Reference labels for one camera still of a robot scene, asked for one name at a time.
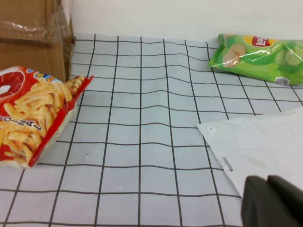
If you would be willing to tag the taped cardboard box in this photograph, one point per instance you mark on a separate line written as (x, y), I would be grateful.
(28, 52)

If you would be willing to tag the green potato chips bag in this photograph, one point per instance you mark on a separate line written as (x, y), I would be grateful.
(255, 59)

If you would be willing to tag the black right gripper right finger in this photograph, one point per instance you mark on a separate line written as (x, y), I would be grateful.
(290, 194)

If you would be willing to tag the red shrimp chips bag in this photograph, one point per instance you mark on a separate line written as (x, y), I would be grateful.
(30, 106)

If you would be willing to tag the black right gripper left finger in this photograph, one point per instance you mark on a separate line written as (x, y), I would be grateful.
(260, 208)

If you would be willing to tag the plain white plastic bag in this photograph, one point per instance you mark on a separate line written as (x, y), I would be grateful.
(260, 142)

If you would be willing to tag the white black-grid tablecloth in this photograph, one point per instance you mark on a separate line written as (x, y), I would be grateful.
(142, 118)

